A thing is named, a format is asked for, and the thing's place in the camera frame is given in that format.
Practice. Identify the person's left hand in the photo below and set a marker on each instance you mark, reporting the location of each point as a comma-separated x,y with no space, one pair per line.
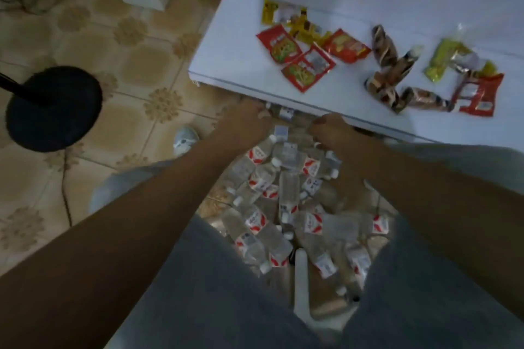
239,126

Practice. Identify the person's right hand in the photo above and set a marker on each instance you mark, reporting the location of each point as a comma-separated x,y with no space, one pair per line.
335,134

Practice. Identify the person's left fingers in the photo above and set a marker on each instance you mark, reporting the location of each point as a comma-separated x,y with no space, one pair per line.
262,110

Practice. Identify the person's right fingers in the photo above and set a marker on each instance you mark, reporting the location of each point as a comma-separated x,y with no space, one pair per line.
318,128

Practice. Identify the person's right forearm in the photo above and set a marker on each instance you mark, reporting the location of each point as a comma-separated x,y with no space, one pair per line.
442,213

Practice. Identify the person's left forearm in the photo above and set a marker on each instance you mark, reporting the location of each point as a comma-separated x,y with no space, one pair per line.
110,246

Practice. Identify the red snack packet green picture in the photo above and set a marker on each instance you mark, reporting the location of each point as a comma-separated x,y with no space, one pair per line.
280,44
308,68

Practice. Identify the brown striped snack packet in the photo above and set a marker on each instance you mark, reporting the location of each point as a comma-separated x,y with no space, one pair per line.
425,99
384,46
403,66
382,93

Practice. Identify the pile of small clear bottles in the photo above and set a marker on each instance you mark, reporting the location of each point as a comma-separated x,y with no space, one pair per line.
286,201

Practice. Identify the white shoe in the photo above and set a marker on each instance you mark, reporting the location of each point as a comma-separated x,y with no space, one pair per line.
185,140

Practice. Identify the red orange snack packet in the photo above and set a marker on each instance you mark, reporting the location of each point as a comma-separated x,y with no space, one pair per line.
347,46

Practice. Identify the white metal shelf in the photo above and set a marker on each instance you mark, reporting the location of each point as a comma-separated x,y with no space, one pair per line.
368,25

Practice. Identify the green yellow snack packet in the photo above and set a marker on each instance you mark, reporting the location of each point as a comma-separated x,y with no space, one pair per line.
443,57

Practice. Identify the red white snack packet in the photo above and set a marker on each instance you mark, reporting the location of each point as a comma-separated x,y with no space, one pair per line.
478,96

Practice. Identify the clear yellow snack packet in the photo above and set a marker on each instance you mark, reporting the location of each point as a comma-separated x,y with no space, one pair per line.
473,63

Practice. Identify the person's grey shorts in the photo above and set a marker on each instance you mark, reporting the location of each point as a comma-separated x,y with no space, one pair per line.
213,299

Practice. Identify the black round stand base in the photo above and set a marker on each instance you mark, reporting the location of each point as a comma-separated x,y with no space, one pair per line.
55,109

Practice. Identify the black stand pole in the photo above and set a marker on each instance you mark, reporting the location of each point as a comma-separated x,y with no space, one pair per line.
18,87

